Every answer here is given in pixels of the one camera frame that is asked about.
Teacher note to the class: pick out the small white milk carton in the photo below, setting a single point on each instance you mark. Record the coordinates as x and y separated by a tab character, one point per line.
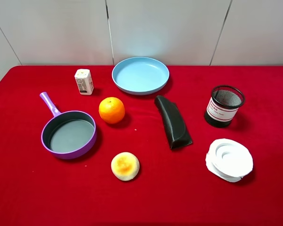
84	81

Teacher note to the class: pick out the orange fruit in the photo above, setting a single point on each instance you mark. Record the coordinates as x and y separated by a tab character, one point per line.
111	110

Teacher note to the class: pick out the light blue plate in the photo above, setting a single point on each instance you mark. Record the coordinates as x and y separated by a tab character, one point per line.
140	75

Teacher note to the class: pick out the round toasted bun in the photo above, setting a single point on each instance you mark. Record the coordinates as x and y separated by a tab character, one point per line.
125	166

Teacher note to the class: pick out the purple frying pan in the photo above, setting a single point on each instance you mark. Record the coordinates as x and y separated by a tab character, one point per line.
68	135

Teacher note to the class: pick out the black mesh pen holder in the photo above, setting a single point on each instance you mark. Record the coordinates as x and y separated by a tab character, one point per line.
223	105

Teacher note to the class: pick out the white round tape dispenser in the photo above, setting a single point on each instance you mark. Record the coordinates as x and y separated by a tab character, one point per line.
229	160

